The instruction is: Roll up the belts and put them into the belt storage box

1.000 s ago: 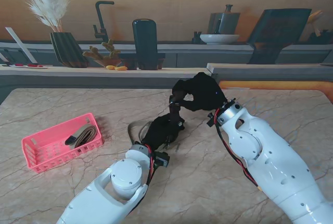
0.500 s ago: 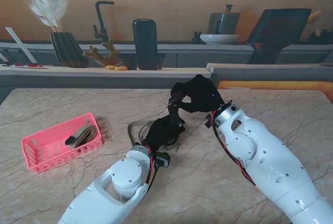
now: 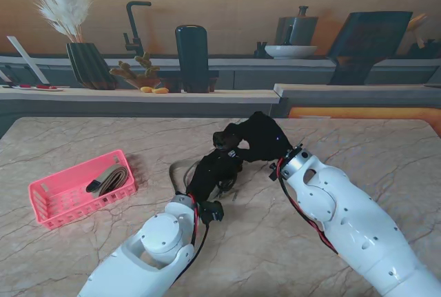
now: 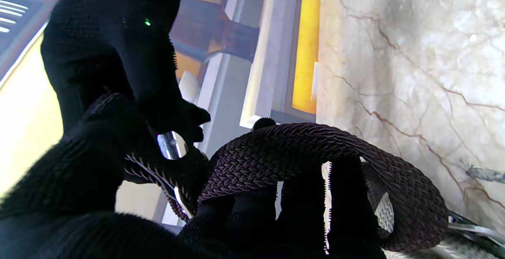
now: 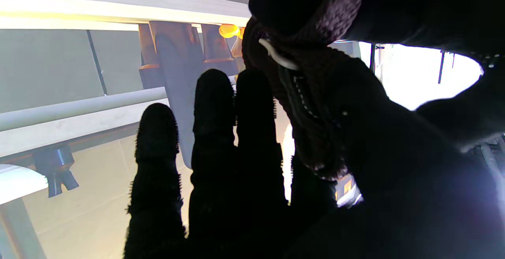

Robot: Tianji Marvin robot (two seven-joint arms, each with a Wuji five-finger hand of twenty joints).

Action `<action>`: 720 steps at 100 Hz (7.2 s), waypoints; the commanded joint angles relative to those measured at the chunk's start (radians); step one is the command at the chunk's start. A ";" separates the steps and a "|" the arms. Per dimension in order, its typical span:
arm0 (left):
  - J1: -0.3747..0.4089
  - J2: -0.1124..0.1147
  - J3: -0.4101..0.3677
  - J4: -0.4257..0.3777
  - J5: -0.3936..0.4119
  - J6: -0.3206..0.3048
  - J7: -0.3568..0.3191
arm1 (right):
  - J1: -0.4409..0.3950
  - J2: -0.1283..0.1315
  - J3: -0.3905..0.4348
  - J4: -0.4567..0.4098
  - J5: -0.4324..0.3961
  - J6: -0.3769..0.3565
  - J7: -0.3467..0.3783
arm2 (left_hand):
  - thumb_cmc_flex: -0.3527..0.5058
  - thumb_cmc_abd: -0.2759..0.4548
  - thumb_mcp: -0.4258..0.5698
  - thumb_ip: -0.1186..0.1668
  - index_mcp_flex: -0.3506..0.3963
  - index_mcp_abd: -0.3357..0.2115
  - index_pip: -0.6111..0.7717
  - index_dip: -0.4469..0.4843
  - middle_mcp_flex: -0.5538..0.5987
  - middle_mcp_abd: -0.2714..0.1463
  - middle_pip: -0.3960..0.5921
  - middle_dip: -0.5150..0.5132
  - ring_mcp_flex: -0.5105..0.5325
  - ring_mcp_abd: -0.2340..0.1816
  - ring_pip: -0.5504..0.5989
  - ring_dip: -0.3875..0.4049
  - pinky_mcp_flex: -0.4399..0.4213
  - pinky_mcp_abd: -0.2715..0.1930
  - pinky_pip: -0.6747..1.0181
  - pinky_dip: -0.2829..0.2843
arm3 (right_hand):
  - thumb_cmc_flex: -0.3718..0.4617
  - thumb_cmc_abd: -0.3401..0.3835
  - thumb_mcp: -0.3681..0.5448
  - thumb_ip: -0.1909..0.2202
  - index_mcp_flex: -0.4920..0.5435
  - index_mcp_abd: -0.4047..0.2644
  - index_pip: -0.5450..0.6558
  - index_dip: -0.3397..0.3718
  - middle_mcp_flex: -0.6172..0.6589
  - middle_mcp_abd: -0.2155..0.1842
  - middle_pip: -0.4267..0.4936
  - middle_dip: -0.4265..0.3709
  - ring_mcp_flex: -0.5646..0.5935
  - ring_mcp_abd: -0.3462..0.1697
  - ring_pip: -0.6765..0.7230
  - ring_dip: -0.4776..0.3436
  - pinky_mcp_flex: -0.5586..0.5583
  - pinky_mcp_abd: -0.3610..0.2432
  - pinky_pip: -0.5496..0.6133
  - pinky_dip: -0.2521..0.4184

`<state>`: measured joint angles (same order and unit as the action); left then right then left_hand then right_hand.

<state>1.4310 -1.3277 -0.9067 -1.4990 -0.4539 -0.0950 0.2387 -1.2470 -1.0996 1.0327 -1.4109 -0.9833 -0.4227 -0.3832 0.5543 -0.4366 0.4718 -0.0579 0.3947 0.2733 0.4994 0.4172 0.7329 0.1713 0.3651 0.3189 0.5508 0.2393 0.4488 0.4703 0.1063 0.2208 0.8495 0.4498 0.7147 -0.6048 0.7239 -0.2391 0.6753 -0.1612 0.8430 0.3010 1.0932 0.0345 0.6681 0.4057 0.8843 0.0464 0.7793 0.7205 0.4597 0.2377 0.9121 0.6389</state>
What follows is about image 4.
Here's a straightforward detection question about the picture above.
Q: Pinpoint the dark tilted panel stand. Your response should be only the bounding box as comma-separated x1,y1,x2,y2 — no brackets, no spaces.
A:
169,0,261,79

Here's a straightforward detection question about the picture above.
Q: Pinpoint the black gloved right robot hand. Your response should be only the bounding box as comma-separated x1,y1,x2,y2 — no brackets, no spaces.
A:
41,0,211,145

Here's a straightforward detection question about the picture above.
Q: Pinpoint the olive canvas belt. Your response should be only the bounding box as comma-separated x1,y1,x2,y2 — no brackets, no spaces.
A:
373,192,505,259

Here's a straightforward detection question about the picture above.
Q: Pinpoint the dark brown woven belt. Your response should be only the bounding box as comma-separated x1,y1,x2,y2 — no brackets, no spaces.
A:
122,123,449,252

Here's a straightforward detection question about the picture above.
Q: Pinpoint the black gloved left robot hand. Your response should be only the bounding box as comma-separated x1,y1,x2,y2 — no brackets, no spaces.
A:
0,93,389,259

